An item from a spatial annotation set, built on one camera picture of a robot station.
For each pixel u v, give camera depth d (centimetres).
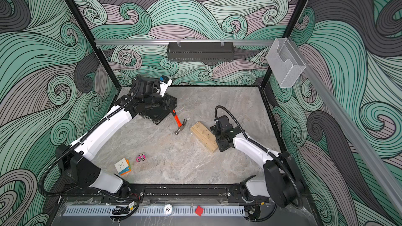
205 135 90
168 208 64
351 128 52
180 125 86
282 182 41
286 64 77
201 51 96
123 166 78
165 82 67
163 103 67
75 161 40
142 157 83
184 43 92
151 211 70
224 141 61
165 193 74
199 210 69
